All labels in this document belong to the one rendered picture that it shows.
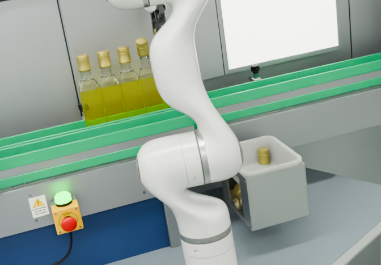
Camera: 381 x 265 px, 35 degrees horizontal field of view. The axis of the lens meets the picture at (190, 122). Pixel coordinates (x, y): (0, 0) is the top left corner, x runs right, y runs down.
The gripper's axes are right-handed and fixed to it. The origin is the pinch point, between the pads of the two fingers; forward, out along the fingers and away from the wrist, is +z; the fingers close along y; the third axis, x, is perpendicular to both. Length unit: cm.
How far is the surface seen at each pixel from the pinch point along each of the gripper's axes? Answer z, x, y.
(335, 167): 66, 60, -15
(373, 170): 71, 76, -16
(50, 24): -4.5, -29.3, -14.6
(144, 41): 2.5, -5.5, 2.9
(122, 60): 6.7, -12.6, 1.7
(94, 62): 8.5, -18.9, -11.7
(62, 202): 36, -38, 21
